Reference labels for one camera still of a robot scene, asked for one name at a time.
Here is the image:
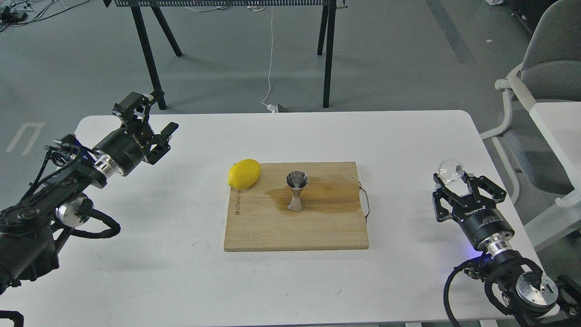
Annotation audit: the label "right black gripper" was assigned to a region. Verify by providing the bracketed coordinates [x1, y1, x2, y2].
[432, 173, 515, 250]

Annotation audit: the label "bamboo cutting board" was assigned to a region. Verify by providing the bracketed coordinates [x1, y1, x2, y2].
[223, 162, 369, 251]

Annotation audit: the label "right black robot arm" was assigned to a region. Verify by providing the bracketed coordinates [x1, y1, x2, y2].
[433, 173, 580, 327]

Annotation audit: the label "grey office chair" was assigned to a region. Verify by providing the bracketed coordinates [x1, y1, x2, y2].
[481, 0, 580, 195]

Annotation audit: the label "small clear glass cup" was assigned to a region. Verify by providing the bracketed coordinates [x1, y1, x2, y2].
[436, 158, 465, 184]

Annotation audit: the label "yellow lemon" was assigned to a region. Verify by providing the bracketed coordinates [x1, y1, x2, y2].
[227, 158, 261, 190]

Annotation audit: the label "steel double jigger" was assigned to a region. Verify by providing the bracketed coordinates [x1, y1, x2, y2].
[286, 170, 309, 213]

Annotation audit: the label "white power cable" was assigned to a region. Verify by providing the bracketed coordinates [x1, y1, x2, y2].
[261, 6, 278, 112]

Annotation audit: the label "black floor cables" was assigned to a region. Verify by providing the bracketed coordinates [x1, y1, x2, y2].
[0, 0, 91, 32]

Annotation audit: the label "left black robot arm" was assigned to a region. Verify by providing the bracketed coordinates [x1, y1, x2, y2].
[0, 90, 178, 292]

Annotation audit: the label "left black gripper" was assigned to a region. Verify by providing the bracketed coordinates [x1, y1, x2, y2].
[93, 90, 179, 178]

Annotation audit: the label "black metal frame table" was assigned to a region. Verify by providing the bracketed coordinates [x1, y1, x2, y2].
[101, 0, 355, 114]

